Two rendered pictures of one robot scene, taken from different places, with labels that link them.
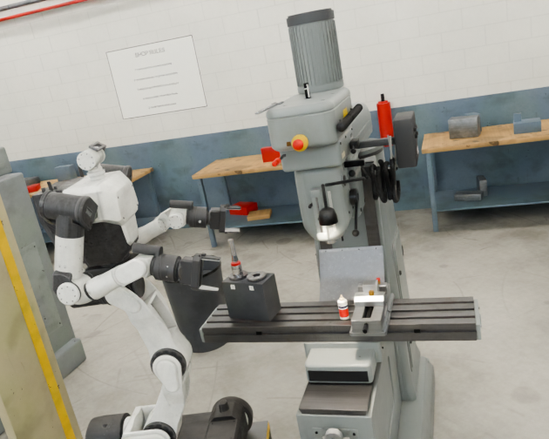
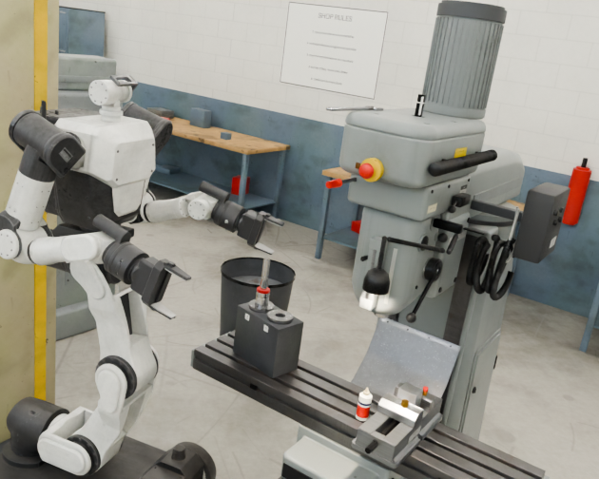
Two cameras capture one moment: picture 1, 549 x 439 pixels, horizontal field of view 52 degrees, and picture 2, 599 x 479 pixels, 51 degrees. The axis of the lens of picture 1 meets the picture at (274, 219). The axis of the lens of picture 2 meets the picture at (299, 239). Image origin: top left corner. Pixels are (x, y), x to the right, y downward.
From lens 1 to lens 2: 0.54 m
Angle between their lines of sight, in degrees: 12
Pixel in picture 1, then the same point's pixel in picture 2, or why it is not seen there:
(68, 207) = (39, 139)
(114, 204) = (109, 158)
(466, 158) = not seen: outside the picture
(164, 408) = (97, 425)
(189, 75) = (368, 57)
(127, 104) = (290, 67)
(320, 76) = (452, 94)
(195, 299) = not seen: hidden behind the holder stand
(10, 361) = not seen: outside the picture
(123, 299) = (87, 277)
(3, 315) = not seen: hidden behind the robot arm
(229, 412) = (181, 464)
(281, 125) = (357, 138)
